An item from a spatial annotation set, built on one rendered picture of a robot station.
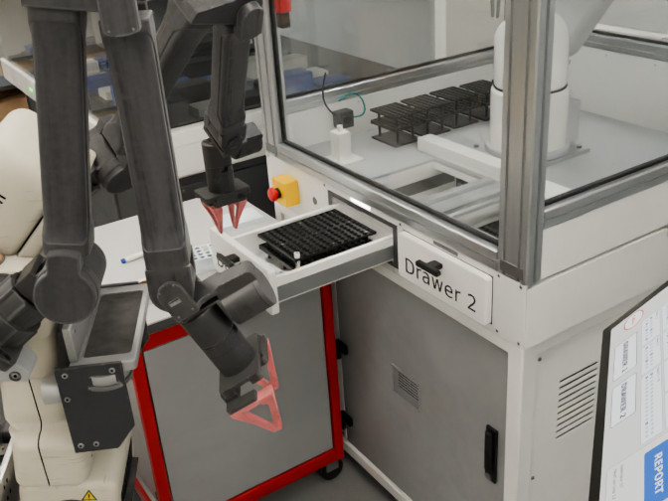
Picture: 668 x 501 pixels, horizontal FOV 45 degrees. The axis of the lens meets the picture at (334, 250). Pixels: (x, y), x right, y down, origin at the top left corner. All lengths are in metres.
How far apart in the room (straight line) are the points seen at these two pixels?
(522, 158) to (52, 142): 0.83
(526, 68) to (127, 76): 0.73
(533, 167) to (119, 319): 0.76
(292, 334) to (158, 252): 1.15
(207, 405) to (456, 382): 0.64
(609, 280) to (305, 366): 0.87
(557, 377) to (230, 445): 0.90
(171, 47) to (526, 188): 0.66
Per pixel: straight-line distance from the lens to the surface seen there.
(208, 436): 2.19
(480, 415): 1.89
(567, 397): 1.88
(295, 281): 1.78
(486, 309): 1.68
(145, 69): 0.97
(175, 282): 1.06
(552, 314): 1.69
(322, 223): 1.97
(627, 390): 1.23
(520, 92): 1.47
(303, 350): 2.21
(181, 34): 1.30
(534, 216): 1.53
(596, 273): 1.74
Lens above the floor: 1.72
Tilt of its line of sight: 27 degrees down
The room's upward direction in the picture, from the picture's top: 4 degrees counter-clockwise
